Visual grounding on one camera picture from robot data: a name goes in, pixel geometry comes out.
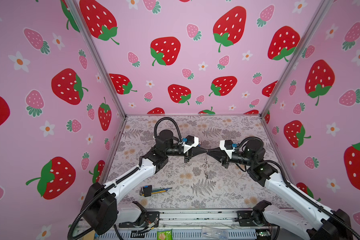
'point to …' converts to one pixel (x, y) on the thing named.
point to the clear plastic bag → (211, 233)
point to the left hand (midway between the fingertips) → (205, 150)
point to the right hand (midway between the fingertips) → (208, 151)
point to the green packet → (165, 235)
